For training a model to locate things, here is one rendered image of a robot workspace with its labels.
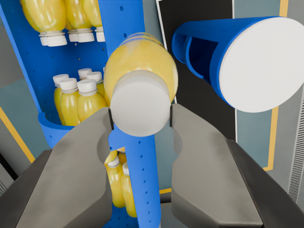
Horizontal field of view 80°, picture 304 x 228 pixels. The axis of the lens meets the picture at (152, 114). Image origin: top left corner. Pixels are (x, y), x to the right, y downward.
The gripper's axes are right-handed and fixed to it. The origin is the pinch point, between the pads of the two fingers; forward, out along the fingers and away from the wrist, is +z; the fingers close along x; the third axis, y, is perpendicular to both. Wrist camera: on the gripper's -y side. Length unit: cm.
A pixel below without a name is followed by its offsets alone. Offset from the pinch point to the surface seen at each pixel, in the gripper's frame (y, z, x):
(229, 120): 89, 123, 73
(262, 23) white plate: 0, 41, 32
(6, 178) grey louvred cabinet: 135, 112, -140
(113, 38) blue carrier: -0.7, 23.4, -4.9
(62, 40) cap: 0.6, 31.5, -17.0
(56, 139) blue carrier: 18.1, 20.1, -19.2
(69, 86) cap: 10.4, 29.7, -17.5
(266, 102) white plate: 23, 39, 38
